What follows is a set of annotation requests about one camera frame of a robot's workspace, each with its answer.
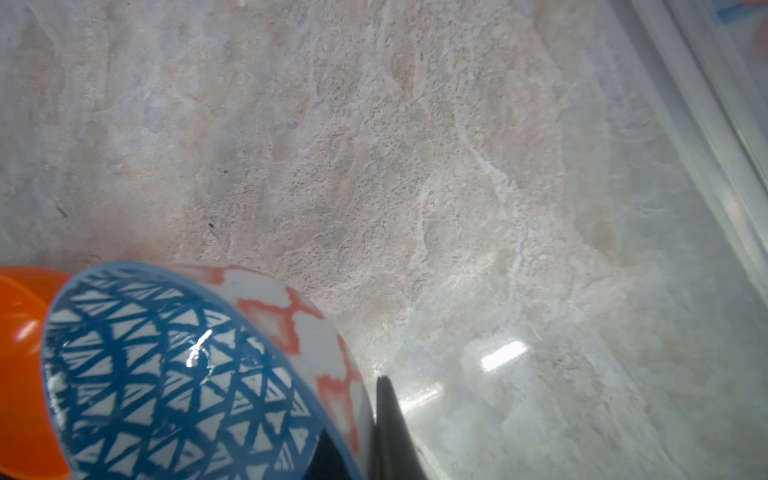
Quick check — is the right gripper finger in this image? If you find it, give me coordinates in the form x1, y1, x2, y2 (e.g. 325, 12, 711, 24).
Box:
376, 376, 427, 480

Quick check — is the blue triangle pattern bowl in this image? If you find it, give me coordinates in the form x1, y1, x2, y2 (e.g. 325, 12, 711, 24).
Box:
41, 261, 377, 479

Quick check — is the orange plastic bowl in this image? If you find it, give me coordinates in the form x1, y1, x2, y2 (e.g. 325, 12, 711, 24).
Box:
1, 266, 70, 479

